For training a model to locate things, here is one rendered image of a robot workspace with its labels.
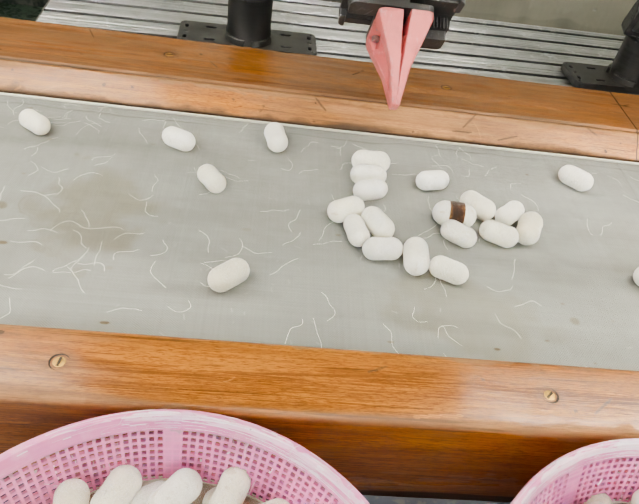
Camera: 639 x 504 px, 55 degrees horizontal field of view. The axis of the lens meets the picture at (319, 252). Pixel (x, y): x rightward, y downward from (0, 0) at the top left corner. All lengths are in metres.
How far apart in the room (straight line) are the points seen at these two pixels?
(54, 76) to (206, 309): 0.33
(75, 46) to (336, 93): 0.27
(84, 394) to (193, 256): 0.15
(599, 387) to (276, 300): 0.23
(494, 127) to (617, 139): 0.14
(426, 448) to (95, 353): 0.21
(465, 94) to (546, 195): 0.15
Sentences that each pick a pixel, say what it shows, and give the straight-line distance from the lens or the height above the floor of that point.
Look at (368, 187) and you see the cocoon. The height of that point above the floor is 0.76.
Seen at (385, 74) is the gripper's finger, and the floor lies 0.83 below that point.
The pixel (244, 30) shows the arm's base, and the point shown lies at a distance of 0.93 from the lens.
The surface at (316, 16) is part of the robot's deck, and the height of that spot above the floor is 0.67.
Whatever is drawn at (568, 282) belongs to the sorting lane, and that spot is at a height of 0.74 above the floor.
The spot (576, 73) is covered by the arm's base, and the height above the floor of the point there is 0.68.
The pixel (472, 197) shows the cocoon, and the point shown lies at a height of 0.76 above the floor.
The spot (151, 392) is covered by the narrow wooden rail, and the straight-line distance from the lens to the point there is 0.38.
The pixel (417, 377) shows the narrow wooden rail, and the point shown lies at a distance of 0.40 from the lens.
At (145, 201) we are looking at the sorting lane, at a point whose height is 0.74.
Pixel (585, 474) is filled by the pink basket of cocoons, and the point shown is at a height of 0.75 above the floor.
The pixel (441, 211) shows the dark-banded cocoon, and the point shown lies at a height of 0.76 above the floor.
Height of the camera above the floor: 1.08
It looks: 43 degrees down
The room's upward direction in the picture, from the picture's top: 11 degrees clockwise
